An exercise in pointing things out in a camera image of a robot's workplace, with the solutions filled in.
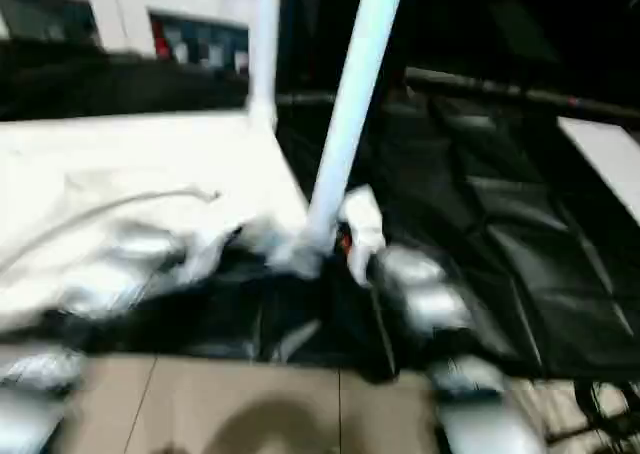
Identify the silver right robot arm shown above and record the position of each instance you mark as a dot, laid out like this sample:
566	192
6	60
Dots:
430	294

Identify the red bottle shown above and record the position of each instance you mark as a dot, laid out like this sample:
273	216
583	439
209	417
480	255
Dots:
162	39

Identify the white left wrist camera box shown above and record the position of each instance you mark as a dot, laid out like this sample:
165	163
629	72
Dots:
215	244

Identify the dark metal rod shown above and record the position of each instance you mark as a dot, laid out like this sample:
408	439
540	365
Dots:
520	92

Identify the white plastic table leg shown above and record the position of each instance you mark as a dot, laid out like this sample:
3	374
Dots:
355	94
265	44

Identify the black work mat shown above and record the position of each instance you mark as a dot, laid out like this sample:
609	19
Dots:
480	224

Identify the white plastic table top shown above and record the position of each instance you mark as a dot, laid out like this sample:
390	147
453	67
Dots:
100	164

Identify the white flat board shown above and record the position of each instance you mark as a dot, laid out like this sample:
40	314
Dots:
610	164

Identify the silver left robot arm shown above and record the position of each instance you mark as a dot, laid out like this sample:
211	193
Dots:
110	274

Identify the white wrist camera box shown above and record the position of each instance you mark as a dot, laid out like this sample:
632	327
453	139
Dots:
365	219
215	244

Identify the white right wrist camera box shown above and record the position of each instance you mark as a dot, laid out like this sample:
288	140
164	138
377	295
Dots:
365	219

